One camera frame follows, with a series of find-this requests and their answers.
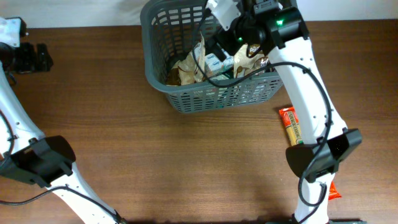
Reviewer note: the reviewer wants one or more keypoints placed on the beige nut bag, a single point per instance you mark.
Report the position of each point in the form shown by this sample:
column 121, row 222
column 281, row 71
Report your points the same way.
column 245, row 62

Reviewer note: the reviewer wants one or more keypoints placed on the white tissue pack row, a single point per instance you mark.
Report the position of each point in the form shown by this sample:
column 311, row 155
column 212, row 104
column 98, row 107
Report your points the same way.
column 214, row 66

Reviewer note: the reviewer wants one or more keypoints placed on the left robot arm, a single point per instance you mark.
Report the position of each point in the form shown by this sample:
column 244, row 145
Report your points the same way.
column 27, row 154

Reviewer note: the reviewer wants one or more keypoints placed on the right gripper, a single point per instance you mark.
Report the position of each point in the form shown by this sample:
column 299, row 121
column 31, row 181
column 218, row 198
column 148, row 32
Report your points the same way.
column 217, row 43

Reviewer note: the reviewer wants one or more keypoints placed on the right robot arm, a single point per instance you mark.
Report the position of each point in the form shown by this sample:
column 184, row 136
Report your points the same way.
column 327, row 141

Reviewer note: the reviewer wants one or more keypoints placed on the grey plastic basket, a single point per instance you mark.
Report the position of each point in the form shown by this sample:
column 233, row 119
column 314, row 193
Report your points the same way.
column 169, row 28

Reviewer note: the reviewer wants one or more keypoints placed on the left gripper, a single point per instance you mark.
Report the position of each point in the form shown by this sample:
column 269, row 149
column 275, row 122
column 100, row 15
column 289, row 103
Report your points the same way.
column 34, row 56

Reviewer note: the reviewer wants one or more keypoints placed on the orange spaghetti packet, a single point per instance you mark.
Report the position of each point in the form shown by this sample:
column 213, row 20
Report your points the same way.
column 292, row 127

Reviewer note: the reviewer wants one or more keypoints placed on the beige flour bag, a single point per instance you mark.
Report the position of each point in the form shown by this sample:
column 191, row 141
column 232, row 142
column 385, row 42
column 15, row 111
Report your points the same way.
column 186, row 72

